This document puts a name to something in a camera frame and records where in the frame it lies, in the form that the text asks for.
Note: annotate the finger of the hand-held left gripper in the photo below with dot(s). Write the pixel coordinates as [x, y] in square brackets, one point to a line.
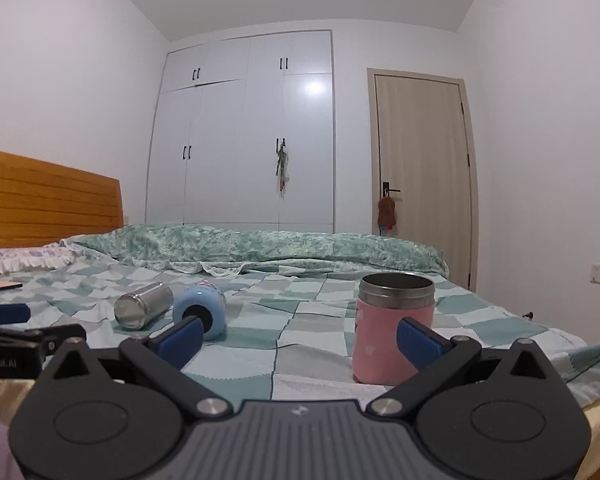
[60, 335]
[5, 314]

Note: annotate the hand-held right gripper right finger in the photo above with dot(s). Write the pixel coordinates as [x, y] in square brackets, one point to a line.
[420, 344]

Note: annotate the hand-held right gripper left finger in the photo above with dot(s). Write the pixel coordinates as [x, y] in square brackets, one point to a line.
[182, 341]

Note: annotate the light blue cup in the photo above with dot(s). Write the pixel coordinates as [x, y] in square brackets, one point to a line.
[195, 305]

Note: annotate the pink cup with steel rim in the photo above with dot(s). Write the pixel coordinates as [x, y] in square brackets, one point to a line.
[375, 340]

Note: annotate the silver steel cup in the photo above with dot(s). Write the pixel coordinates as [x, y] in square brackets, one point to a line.
[142, 305]

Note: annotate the purple floral pillow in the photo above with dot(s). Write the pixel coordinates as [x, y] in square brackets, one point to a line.
[25, 259]

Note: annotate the checkered bed sheet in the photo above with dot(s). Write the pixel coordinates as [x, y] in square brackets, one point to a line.
[305, 320]

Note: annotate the wooden headboard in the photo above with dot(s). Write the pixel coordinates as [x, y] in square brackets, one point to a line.
[45, 200]

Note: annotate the green floral quilt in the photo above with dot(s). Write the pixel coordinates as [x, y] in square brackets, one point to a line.
[260, 247]

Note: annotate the brown hanging pouch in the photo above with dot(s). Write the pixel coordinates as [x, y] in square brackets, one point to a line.
[386, 212]

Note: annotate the beige door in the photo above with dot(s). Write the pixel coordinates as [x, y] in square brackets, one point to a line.
[422, 170]

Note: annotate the green hanging ornament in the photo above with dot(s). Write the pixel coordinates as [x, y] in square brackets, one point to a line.
[282, 167]

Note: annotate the white wardrobe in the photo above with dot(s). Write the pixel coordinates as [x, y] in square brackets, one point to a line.
[240, 135]

